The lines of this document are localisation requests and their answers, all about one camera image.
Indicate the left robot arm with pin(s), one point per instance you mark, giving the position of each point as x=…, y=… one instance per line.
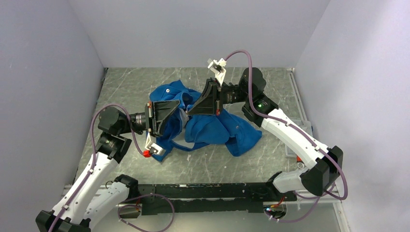
x=81, y=208

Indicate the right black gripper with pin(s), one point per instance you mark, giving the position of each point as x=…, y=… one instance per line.
x=211, y=101

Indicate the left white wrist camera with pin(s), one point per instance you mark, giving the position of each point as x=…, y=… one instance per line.
x=152, y=149

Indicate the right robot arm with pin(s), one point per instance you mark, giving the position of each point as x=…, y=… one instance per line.
x=322, y=164

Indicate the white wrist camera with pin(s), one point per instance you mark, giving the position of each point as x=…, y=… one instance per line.
x=152, y=149
x=218, y=68

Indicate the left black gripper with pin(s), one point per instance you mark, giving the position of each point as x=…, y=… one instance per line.
x=162, y=109

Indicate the blue zip jacket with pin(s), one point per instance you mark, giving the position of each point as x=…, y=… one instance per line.
x=189, y=133

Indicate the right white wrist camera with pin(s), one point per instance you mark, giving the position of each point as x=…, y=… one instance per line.
x=218, y=68

